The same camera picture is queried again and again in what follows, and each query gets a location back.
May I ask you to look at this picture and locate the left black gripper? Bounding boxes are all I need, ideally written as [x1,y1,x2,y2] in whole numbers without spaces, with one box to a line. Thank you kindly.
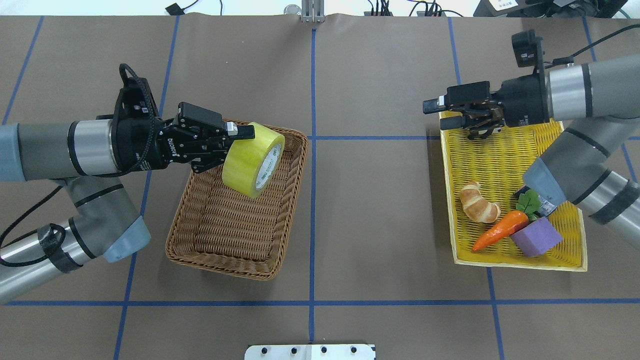
[112,102,256,174]

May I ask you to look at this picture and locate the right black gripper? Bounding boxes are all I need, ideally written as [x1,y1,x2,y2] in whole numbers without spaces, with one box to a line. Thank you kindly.
[422,74,550,132]

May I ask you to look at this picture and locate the yellow tape roll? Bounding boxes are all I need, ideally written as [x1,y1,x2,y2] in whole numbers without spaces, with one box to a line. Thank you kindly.
[221,121,286,199]

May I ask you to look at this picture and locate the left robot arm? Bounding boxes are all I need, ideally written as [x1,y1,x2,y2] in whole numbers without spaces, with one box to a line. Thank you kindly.
[1,102,258,305]

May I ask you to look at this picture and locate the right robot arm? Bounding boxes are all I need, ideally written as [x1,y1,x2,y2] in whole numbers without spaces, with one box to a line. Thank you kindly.
[422,54,640,248]

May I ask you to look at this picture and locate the yellow woven basket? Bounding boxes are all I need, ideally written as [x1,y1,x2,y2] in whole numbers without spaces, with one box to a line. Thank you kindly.
[440,120,588,272]

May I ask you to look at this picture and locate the brown wicker basket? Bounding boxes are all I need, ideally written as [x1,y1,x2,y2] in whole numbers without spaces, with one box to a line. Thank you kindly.
[165,126,309,281]

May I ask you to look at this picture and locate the panda figurine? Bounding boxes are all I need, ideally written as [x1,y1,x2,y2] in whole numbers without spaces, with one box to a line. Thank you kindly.
[467,123,505,141]

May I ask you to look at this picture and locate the toy croissant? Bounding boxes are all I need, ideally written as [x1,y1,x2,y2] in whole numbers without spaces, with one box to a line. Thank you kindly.
[458,181,502,224]

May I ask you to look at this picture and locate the toy carrot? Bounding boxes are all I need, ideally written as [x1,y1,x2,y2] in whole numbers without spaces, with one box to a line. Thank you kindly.
[471,189,542,252]

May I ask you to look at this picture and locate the purple foam block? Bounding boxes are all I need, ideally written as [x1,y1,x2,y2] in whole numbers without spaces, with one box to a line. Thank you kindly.
[510,218,564,257]

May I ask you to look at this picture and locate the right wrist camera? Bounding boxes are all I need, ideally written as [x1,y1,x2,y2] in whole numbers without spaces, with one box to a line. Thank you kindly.
[510,29,544,76]

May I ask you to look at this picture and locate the aluminium frame post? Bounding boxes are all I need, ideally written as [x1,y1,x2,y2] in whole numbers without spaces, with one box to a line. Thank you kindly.
[301,0,326,23]

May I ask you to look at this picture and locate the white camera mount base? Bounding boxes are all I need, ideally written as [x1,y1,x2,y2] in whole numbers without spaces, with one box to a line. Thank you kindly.
[244,343,378,360]

